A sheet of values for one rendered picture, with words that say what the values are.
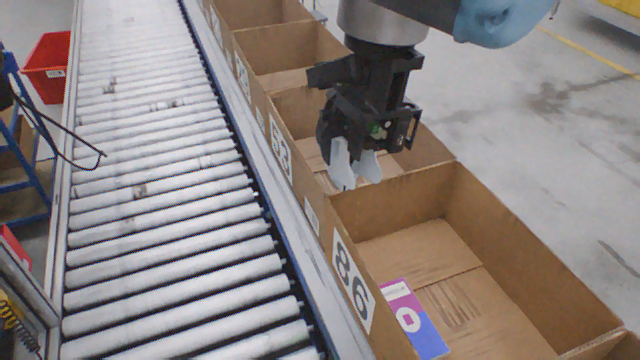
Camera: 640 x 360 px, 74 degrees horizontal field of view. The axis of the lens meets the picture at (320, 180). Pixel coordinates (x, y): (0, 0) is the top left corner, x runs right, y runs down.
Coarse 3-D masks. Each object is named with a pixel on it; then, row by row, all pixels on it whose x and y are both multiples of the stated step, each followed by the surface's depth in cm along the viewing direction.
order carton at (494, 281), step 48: (384, 192) 82; (432, 192) 88; (480, 192) 80; (384, 240) 90; (432, 240) 90; (480, 240) 84; (528, 240) 72; (432, 288) 82; (480, 288) 82; (528, 288) 74; (576, 288) 64; (384, 336) 64; (480, 336) 74; (528, 336) 74; (576, 336) 67
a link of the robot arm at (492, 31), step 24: (384, 0) 19; (408, 0) 18; (432, 0) 18; (456, 0) 17; (480, 0) 16; (504, 0) 16; (528, 0) 18; (552, 0) 20; (432, 24) 20; (456, 24) 18; (480, 24) 17; (504, 24) 18; (528, 24) 19
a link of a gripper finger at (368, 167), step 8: (368, 152) 51; (352, 160) 53; (360, 160) 53; (368, 160) 52; (376, 160) 51; (352, 168) 54; (360, 168) 54; (368, 168) 52; (376, 168) 51; (368, 176) 52; (376, 176) 51
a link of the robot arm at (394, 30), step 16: (352, 0) 37; (336, 16) 41; (352, 16) 38; (368, 16) 37; (384, 16) 36; (400, 16) 36; (352, 32) 38; (368, 32) 38; (384, 32) 37; (400, 32) 37; (416, 32) 38
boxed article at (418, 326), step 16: (384, 288) 79; (400, 288) 79; (400, 304) 77; (416, 304) 77; (400, 320) 74; (416, 320) 75; (416, 336) 72; (432, 336) 72; (432, 352) 70; (448, 352) 70
